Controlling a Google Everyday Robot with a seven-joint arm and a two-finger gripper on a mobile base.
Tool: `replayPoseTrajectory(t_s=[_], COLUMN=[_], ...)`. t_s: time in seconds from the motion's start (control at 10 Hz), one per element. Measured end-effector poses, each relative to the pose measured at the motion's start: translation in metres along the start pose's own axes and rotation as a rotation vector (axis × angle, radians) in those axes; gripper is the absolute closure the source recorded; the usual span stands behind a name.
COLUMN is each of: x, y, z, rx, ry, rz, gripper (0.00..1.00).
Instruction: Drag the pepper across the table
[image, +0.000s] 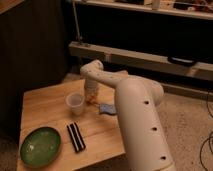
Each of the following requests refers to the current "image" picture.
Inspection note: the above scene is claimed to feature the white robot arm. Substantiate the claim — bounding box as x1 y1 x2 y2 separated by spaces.
80 60 176 171

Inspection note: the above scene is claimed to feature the translucent plastic cup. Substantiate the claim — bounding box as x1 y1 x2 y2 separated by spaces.
66 93 85 116

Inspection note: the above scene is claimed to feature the wooden table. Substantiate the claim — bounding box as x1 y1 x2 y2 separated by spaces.
17 79 124 171

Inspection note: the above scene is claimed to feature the black chocolate bar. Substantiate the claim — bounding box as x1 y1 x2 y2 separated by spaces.
67 122 86 153

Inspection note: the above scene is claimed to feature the long wooden beam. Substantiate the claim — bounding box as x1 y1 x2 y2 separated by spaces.
69 41 213 81

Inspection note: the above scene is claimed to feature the green round plate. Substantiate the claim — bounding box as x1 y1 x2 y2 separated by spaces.
20 127 62 168

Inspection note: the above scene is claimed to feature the upper wooden shelf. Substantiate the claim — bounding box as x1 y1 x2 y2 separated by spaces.
74 0 213 21

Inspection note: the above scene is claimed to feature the black handle strap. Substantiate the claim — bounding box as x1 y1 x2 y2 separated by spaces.
167 55 198 67

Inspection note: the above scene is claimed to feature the black cable on floor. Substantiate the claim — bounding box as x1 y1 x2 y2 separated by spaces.
199 96 213 171

